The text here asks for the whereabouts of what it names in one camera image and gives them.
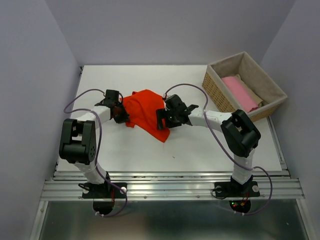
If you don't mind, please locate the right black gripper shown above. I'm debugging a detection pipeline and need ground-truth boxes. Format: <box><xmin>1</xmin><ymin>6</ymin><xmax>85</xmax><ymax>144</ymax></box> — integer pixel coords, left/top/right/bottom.
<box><xmin>155</xmin><ymin>107</ymin><xmax>181</xmax><ymax>131</ymax></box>

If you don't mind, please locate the orange t shirt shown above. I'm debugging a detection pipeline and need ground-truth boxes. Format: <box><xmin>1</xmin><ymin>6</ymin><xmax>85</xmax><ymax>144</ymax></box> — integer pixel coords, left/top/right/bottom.
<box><xmin>123</xmin><ymin>89</ymin><xmax>170</xmax><ymax>143</ymax></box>

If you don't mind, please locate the wicker basket with liner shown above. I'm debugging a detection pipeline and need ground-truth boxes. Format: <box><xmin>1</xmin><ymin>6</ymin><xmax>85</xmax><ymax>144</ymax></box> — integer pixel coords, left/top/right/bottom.
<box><xmin>202</xmin><ymin>51</ymin><xmax>288</xmax><ymax>122</ymax></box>

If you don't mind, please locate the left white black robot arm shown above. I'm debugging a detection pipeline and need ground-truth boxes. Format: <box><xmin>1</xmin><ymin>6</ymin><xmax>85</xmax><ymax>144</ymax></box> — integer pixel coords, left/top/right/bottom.
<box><xmin>59</xmin><ymin>89</ymin><xmax>129</xmax><ymax>197</ymax></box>

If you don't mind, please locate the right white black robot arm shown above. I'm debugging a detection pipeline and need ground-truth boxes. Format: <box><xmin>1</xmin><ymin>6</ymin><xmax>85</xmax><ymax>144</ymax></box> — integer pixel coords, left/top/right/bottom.
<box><xmin>155</xmin><ymin>94</ymin><xmax>261</xmax><ymax>195</ymax></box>

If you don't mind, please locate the pink rolled t shirt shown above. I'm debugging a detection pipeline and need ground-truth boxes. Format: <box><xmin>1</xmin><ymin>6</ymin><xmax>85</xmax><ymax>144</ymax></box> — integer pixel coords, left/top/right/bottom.
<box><xmin>222</xmin><ymin>76</ymin><xmax>259</xmax><ymax>113</ymax></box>

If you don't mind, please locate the beige rolled t shirt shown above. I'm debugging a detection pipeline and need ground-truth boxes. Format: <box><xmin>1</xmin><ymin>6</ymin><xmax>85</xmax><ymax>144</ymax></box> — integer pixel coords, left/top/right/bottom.
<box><xmin>235</xmin><ymin>74</ymin><xmax>263</xmax><ymax>108</ymax></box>

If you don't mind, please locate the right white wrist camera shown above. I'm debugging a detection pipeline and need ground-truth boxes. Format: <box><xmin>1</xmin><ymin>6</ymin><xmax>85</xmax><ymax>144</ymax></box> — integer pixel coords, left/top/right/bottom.
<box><xmin>162</xmin><ymin>93</ymin><xmax>171</xmax><ymax>101</ymax></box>

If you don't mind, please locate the aluminium mounting rail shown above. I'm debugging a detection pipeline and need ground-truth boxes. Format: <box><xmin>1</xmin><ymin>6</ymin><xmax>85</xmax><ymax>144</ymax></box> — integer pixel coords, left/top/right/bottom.
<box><xmin>40</xmin><ymin>170</ymin><xmax>305</xmax><ymax>201</ymax></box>

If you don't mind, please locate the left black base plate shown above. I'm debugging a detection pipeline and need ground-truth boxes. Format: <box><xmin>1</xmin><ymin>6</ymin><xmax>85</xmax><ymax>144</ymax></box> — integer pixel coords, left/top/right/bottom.
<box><xmin>78</xmin><ymin>182</ymin><xmax>125</xmax><ymax>199</ymax></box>

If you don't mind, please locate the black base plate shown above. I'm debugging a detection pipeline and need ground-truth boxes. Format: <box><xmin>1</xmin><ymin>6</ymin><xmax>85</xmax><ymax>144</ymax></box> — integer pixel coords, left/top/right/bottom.
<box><xmin>78</xmin><ymin>182</ymin><xmax>125</xmax><ymax>199</ymax></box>
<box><xmin>212</xmin><ymin>181</ymin><xmax>261</xmax><ymax>199</ymax></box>

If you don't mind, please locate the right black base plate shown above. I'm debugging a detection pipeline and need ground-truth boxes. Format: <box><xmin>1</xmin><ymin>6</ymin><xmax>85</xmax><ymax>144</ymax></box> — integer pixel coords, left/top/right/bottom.
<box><xmin>212</xmin><ymin>181</ymin><xmax>261</xmax><ymax>199</ymax></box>

